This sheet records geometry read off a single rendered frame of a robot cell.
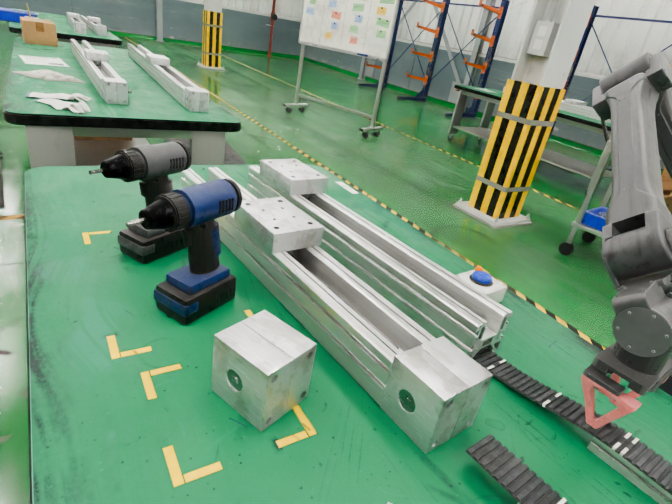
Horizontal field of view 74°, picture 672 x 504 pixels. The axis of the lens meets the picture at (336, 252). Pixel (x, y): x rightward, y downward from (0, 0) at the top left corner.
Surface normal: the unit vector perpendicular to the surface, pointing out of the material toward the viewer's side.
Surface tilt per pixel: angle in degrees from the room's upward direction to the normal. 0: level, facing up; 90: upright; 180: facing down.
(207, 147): 90
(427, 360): 0
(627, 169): 58
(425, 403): 90
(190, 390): 0
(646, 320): 90
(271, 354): 0
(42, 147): 90
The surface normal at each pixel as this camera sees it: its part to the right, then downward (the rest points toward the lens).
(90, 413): 0.16, -0.88
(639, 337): -0.75, 0.18
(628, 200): -0.75, -0.57
